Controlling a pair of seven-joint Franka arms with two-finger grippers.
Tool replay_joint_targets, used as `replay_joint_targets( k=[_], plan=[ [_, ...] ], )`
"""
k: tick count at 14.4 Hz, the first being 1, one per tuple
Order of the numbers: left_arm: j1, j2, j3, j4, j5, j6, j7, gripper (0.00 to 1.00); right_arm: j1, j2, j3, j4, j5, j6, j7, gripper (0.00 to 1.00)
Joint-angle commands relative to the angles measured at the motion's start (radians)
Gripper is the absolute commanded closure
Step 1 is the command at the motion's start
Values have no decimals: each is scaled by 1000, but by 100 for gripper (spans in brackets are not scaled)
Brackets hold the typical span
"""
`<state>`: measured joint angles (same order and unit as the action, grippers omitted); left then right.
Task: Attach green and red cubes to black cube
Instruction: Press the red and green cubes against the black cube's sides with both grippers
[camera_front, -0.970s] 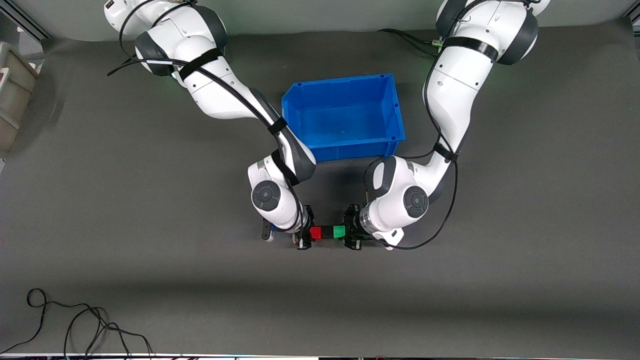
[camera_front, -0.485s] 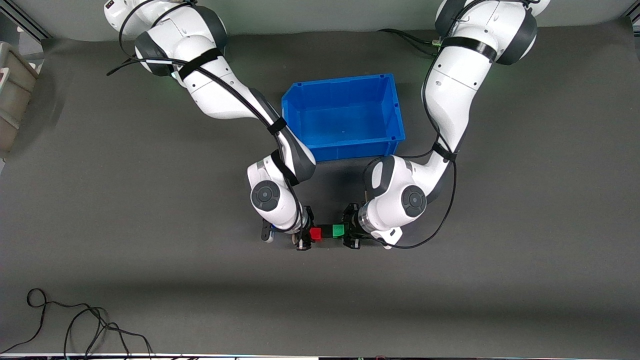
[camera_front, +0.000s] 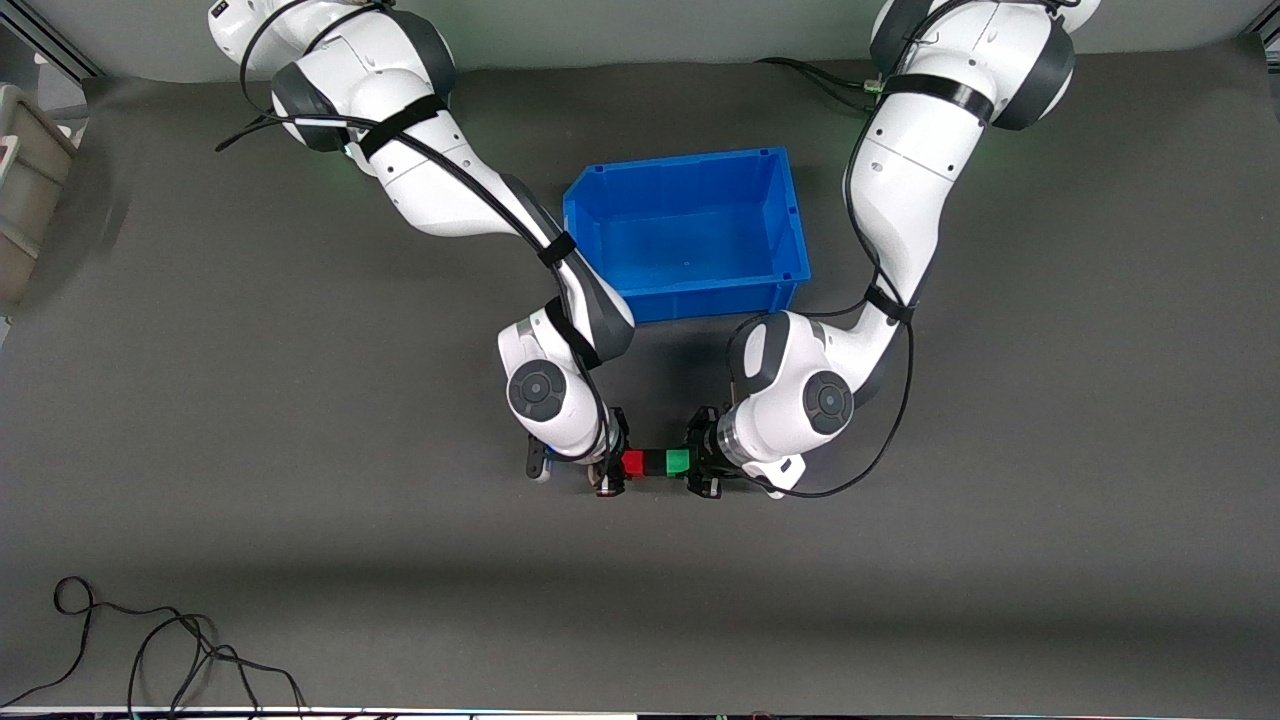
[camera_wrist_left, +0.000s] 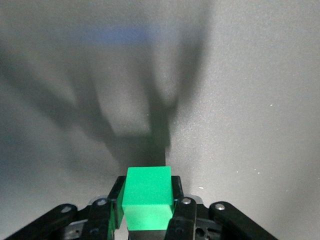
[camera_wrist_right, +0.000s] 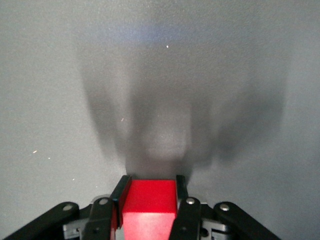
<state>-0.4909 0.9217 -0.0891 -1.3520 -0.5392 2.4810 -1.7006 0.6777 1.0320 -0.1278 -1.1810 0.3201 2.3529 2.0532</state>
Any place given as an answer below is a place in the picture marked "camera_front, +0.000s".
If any thin black looped cable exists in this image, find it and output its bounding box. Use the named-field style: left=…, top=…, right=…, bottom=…
left=0, top=576, right=306, bottom=715

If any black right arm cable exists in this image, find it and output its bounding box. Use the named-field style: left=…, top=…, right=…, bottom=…
left=215, top=0, right=613, bottom=461

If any beige plastic container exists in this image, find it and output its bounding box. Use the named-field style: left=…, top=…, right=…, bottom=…
left=0, top=84, right=79, bottom=313

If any blue plastic storage bin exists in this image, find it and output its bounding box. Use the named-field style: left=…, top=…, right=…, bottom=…
left=563, top=147, right=812, bottom=326

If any black left arm base cable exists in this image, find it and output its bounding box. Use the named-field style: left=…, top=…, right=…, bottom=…
left=755, top=57, right=886, bottom=101

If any grey metal frame bar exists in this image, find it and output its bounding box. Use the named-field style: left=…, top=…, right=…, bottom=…
left=0, top=0, right=101, bottom=81

